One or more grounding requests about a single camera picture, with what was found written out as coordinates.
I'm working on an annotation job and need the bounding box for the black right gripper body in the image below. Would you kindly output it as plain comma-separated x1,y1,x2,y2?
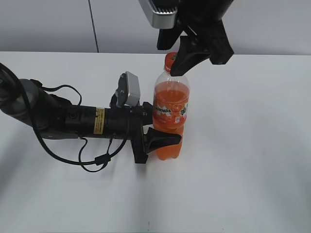
157,0,234,65

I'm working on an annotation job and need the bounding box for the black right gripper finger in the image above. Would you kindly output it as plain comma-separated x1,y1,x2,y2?
170,36,210,77

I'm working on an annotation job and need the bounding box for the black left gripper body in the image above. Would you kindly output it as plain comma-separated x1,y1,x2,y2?
105,97,156,163

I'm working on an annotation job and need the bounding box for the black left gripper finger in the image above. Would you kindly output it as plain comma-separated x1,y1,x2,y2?
145,128,182,154

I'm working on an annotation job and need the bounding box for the orange bottle cap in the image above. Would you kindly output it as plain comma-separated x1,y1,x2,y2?
164,52,177,73

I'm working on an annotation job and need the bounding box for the orange soda plastic bottle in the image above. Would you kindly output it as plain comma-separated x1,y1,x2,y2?
152,51,190,161

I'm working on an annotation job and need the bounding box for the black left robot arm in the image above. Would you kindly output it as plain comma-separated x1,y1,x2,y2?
0,65,182,164

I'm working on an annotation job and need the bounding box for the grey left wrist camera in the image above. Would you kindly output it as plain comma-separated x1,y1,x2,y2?
115,71,140,108

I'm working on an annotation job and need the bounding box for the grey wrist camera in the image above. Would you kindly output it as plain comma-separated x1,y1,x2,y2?
138,0,178,29
115,71,140,108

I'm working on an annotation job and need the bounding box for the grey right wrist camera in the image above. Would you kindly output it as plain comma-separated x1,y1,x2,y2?
138,0,178,29

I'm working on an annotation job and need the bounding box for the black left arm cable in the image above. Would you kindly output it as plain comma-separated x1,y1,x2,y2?
0,63,132,173

